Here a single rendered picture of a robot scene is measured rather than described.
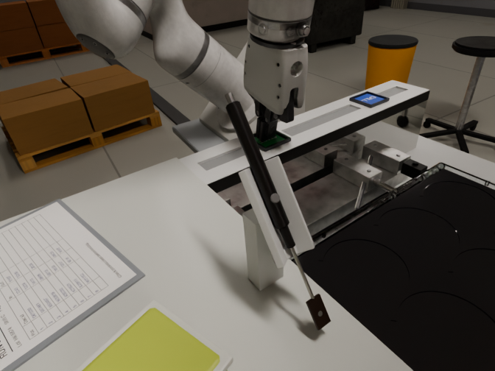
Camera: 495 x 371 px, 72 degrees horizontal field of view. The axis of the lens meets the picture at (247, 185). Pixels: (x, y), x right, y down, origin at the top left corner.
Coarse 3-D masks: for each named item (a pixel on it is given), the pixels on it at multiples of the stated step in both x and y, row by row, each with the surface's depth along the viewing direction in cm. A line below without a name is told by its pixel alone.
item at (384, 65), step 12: (384, 36) 276; (396, 36) 273; (408, 36) 271; (372, 48) 264; (384, 48) 256; (396, 48) 252; (408, 48) 254; (372, 60) 268; (384, 60) 261; (396, 60) 258; (408, 60) 260; (372, 72) 272; (384, 72) 265; (396, 72) 263; (408, 72) 269; (372, 84) 277
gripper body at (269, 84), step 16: (256, 48) 48; (272, 48) 45; (288, 48) 45; (304, 48) 45; (256, 64) 49; (272, 64) 46; (288, 64) 45; (304, 64) 47; (256, 80) 51; (272, 80) 48; (288, 80) 47; (304, 80) 48; (256, 96) 53; (272, 96) 49; (288, 96) 48
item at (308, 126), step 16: (400, 96) 71; (320, 112) 67; (336, 112) 68; (352, 112) 66; (368, 112) 66; (288, 128) 62; (304, 128) 63; (320, 128) 61; (336, 128) 61; (224, 144) 59; (240, 144) 58; (288, 144) 57; (192, 160) 55; (208, 160) 55; (224, 160) 55; (240, 160) 54; (208, 176) 51; (224, 176) 51
